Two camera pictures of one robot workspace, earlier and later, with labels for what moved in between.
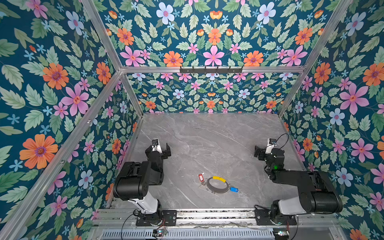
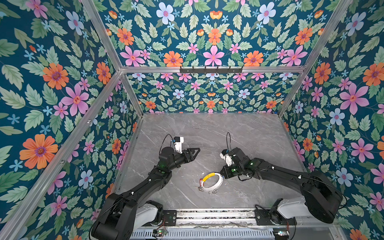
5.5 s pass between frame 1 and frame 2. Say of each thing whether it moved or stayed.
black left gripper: moved
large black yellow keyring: moved
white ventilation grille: stayed
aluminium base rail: stayed
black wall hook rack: stayed
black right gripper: moved
